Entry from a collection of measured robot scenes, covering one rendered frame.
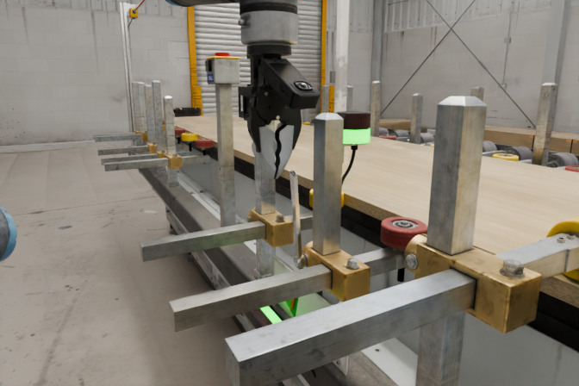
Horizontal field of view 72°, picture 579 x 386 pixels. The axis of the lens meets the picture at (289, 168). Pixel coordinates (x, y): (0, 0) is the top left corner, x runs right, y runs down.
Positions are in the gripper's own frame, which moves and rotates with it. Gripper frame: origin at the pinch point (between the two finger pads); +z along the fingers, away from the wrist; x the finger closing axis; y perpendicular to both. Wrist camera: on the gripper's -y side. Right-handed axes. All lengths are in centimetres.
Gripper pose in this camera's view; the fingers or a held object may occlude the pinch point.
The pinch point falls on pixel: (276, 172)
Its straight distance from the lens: 65.4
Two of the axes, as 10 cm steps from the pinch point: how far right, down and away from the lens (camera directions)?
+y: -4.7, -1.9, 8.6
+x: -8.8, 1.0, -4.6
